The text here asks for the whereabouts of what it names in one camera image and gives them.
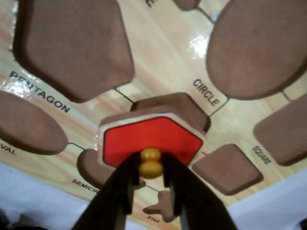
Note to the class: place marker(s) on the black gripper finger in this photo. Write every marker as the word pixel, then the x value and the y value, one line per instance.
pixel 115 191
pixel 196 203

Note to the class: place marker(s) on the red hexagon piece yellow pin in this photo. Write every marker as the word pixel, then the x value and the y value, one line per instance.
pixel 153 134

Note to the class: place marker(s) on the wooden shape puzzle board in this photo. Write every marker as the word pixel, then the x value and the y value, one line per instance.
pixel 163 60

